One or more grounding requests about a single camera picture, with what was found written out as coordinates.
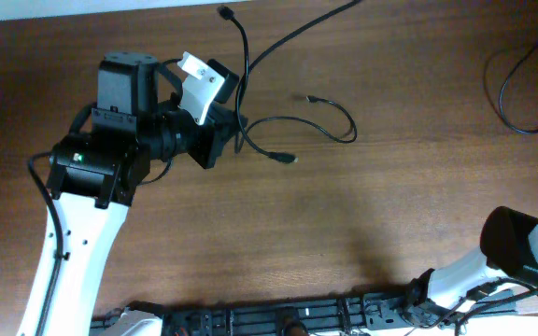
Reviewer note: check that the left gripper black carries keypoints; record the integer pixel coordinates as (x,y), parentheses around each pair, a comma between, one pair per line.
(210,146)

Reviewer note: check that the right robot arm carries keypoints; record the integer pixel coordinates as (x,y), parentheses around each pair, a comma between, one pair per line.
(508,250)

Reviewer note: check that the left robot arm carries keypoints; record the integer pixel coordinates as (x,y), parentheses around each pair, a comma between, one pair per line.
(143,113)

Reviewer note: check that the black aluminium mounting rail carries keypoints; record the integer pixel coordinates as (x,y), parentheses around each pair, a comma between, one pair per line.
(357,313)

